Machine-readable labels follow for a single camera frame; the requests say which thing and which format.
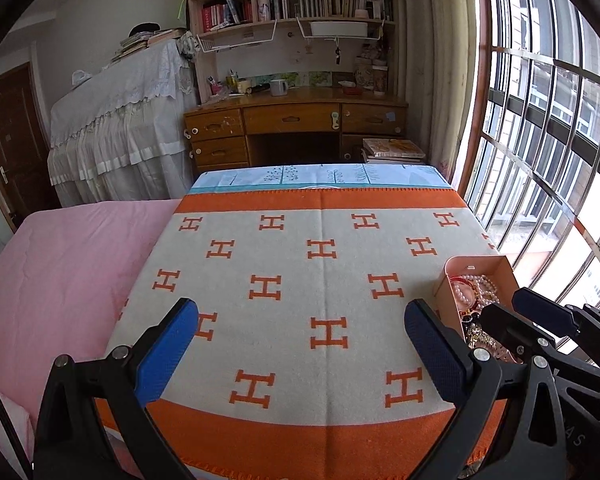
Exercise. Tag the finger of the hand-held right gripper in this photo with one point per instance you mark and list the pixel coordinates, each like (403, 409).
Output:
(545, 310)
(520, 332)

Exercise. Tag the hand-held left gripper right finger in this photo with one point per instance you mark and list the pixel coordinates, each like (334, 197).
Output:
(432, 350)

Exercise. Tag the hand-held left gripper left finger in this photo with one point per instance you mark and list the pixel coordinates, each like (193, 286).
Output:
(167, 350)

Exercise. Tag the pink storage box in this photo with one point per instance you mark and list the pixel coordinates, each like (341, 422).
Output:
(447, 292)

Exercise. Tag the orange and grey patterned blanket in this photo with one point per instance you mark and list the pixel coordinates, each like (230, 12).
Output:
(290, 310)

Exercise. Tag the pink bedsheet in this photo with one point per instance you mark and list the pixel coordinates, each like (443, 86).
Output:
(55, 285)

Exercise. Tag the floral pillow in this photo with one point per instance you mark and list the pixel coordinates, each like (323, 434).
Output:
(5, 425)

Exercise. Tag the blue tree print sheet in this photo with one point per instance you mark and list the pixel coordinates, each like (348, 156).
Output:
(250, 177)

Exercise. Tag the stack of orange cover books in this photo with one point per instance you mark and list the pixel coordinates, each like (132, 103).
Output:
(392, 149)

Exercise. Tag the white lace covered piano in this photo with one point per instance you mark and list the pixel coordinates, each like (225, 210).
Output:
(120, 125)

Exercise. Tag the white drawer latch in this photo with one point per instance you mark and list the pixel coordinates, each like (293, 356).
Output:
(335, 120)

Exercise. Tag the beige curtain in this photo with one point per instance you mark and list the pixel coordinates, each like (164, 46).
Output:
(430, 85)

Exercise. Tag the metal window grille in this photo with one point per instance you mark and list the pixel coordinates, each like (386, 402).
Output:
(530, 56)

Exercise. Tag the wooden desk with drawers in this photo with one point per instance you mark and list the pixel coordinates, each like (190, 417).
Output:
(290, 119)

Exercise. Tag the brown wooden door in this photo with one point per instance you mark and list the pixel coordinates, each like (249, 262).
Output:
(15, 135)

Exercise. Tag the wooden bookshelf hutch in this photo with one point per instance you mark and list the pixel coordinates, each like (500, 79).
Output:
(202, 80)

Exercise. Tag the patterned paper box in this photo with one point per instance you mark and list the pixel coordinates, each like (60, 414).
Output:
(371, 76)

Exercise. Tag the white mug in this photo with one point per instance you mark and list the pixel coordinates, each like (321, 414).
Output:
(278, 88)

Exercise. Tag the pile of worn books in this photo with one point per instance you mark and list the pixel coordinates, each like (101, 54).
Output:
(145, 42)

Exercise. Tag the black hat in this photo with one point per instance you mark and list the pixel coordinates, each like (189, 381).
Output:
(146, 28)

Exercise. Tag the white oblong tray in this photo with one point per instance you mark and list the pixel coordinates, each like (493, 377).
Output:
(340, 28)

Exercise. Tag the row of shelf books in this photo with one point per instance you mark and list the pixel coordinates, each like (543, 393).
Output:
(310, 5)

